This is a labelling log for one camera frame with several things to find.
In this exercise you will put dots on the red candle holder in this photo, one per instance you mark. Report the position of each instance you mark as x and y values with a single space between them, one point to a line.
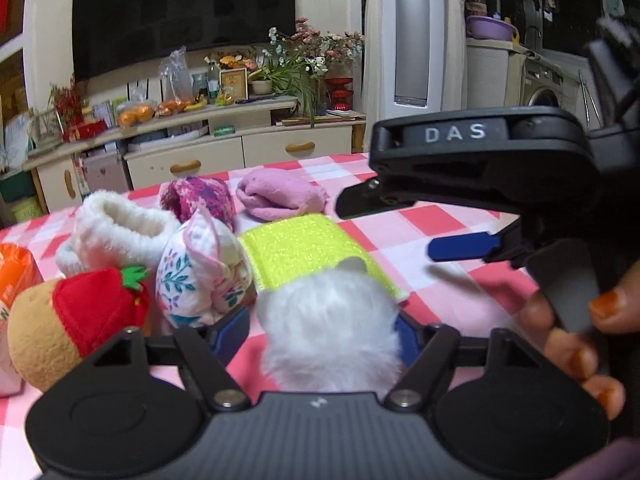
340 93

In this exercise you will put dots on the purple knitted hat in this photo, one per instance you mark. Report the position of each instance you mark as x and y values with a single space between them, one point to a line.
185 196

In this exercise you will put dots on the pink cloth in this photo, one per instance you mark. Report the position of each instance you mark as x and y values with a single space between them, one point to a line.
271 194

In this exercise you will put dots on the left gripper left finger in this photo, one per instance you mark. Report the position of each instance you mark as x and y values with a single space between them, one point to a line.
205 354

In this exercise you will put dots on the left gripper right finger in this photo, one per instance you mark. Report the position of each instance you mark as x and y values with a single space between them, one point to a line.
429 353

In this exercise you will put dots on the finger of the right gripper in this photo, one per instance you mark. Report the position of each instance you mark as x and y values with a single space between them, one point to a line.
462 247

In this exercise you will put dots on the orange snack packet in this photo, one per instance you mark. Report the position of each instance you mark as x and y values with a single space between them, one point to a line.
18 271

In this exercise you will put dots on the bear plush strawberry hat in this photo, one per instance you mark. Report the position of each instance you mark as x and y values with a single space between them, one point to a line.
55 325

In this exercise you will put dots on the pink storage box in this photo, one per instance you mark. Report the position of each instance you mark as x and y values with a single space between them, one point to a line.
107 172

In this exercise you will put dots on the floral fabric bundle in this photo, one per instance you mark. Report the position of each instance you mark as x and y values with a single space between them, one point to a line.
203 273

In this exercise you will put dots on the bag of oranges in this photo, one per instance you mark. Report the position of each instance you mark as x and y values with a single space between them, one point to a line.
135 115

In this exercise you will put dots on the black television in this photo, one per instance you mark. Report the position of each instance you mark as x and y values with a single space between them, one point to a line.
112 34

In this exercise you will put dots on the washing machine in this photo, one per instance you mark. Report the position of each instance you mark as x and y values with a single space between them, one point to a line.
542 83

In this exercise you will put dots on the flower bouquet in vase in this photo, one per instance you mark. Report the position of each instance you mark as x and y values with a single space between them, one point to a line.
297 64

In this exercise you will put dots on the white standing air conditioner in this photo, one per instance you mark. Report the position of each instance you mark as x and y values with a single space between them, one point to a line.
413 51

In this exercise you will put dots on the purple plastic basin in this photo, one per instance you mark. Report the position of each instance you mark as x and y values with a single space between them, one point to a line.
485 28

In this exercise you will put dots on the framed picture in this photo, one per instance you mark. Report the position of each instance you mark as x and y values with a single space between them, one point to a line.
234 84

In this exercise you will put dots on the yellow green cleaning pad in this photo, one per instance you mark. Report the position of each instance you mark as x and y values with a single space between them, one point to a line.
281 251

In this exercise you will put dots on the white fluffy plush toy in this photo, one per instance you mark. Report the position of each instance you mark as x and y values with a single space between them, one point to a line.
331 331

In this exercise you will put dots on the person right hand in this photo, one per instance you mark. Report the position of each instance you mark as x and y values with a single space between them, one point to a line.
615 312

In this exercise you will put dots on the red white checkered tablecloth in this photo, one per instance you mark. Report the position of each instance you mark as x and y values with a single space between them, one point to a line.
468 295

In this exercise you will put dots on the cream tv cabinet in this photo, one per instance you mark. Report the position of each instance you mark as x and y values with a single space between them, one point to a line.
236 136

